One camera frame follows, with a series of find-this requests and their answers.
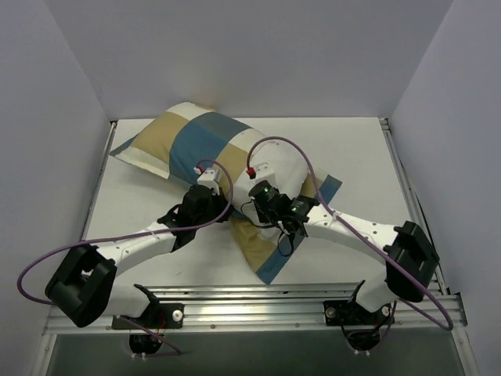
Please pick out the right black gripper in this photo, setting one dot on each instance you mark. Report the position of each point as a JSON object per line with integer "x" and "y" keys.
{"x": 257, "y": 192}

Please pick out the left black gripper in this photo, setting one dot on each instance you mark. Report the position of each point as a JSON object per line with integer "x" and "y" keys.
{"x": 215, "y": 198}

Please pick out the white pillow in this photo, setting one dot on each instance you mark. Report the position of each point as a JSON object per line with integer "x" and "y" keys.
{"x": 290, "y": 168}

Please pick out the blue beige checked pillowcase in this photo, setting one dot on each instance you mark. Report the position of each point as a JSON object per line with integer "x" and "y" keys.
{"x": 171, "y": 145}

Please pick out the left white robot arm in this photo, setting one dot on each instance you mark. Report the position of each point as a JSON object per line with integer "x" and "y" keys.
{"x": 83, "y": 286}

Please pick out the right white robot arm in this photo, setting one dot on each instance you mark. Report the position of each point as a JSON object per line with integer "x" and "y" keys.
{"x": 407, "y": 257}

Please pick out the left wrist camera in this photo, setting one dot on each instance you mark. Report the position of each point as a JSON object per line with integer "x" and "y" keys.
{"x": 210, "y": 178}

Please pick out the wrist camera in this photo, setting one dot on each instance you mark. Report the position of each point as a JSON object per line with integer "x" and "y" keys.
{"x": 210, "y": 178}
{"x": 261, "y": 173}

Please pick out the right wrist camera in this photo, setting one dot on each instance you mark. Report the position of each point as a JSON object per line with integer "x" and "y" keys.
{"x": 261, "y": 173}

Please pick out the aluminium mounting rail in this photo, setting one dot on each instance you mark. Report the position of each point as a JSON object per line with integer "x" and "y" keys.
{"x": 293, "y": 307}

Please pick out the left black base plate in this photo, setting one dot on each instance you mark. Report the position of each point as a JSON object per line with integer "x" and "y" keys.
{"x": 164, "y": 315}

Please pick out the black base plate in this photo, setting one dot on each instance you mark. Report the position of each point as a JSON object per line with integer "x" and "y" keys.
{"x": 164, "y": 315}
{"x": 339, "y": 313}

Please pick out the left side aluminium rail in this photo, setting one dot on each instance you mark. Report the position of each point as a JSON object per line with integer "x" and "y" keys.
{"x": 102, "y": 165}

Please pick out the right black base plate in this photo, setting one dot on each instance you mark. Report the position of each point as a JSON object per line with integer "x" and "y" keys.
{"x": 339, "y": 313}

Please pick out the right side aluminium rail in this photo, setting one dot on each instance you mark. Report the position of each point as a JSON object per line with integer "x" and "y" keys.
{"x": 411, "y": 199}

